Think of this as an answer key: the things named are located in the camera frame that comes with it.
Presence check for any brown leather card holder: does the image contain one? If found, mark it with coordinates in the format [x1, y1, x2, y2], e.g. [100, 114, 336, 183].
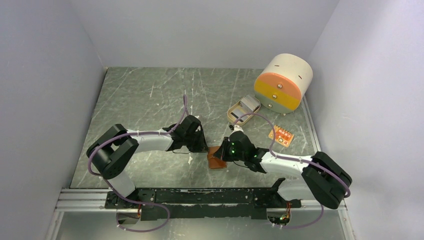
[207, 146, 227, 170]

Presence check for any beige plastic tray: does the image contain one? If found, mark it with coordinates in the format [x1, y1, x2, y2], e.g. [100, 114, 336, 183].
[227, 95, 261, 126]

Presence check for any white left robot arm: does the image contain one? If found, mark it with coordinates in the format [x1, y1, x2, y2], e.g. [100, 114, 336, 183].
[86, 115, 208, 208]

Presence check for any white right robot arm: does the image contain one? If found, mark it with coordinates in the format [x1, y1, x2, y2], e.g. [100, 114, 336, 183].
[213, 130, 353, 209]

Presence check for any grey card lying in tray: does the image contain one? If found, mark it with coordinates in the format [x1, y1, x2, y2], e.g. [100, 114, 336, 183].
[230, 109, 248, 122]

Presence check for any orange patterned card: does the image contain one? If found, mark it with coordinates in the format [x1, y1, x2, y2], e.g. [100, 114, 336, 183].
[268, 125, 294, 148]

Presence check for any stack of grey cards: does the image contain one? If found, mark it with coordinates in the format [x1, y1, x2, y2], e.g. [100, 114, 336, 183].
[239, 95, 261, 113]

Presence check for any round pastel drawer box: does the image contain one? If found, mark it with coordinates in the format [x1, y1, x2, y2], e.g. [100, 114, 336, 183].
[253, 53, 313, 114]

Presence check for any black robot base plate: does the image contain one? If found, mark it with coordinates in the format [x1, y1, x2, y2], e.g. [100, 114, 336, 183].
[104, 187, 301, 221]

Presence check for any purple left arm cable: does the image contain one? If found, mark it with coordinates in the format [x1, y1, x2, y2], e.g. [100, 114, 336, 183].
[87, 94, 201, 233]

